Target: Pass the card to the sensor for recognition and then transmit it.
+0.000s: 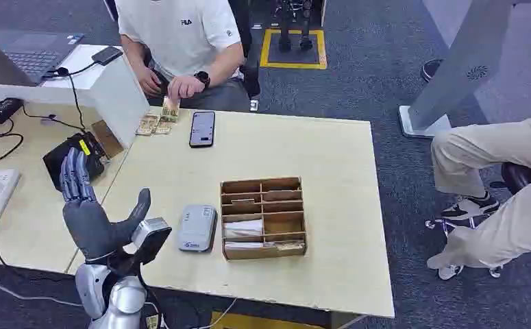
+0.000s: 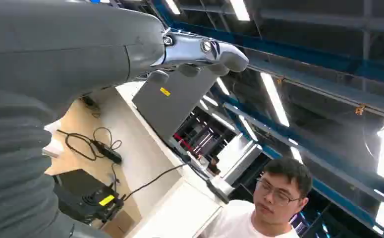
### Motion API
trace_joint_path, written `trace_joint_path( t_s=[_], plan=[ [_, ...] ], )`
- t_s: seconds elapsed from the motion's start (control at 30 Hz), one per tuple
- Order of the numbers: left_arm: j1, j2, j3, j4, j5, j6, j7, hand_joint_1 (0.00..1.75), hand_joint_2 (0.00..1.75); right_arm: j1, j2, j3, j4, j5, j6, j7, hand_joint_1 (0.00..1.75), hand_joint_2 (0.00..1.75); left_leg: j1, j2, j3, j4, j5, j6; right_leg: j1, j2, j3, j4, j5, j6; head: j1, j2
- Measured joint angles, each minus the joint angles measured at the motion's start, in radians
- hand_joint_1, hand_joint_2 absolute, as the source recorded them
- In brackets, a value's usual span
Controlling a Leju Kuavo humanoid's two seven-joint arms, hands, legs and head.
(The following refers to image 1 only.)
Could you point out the person's right hand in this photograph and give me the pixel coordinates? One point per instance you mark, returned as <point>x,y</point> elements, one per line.
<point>149,81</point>

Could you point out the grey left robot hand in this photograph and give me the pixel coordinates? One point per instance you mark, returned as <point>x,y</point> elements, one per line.
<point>88,222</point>

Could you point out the person's left hand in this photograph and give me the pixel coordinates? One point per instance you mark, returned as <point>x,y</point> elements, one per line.
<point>184,87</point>

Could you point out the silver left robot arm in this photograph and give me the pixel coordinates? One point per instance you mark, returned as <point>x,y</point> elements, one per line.
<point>120,297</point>

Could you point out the black wristwatch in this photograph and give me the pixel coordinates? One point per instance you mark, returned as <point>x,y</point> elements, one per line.
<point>202,78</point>

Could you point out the white desk divider box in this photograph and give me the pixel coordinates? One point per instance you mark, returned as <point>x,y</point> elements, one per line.
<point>115,100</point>

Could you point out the black smartphone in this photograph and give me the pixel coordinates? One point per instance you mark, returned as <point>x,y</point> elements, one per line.
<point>202,129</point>

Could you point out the seated person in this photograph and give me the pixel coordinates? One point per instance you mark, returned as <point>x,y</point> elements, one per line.
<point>179,32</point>

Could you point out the black device with yellow label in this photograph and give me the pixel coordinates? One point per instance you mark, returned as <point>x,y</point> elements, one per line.
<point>72,154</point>

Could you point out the black robot legs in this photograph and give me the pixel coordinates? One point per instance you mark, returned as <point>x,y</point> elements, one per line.
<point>292,27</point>

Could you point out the grey laptop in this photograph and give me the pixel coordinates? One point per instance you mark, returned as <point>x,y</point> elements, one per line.
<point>29,52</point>

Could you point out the black power adapter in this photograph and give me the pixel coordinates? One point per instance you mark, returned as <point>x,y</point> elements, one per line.
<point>3,111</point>

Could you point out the thin white card stack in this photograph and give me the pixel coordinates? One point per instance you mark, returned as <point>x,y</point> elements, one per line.
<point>244,245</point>

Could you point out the wooden card box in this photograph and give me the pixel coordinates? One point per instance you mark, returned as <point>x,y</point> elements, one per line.
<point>288,222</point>

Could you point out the printed card in box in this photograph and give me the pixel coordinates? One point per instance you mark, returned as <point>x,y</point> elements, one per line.
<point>288,245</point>

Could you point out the yellow panel under desk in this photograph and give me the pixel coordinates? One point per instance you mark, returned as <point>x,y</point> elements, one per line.
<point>256,321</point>

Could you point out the black shoe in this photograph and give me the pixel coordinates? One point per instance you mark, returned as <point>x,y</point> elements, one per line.
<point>431,69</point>

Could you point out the white stand pillar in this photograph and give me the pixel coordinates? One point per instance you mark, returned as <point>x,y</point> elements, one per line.
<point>460,68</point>

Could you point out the person in beige trousers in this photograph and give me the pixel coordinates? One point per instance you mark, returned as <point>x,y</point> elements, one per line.
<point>505,190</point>

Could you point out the black office chair with castors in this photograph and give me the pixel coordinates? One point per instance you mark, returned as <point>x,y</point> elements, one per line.
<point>519,175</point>

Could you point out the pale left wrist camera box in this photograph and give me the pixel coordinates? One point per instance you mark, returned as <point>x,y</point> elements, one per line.
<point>151,236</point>

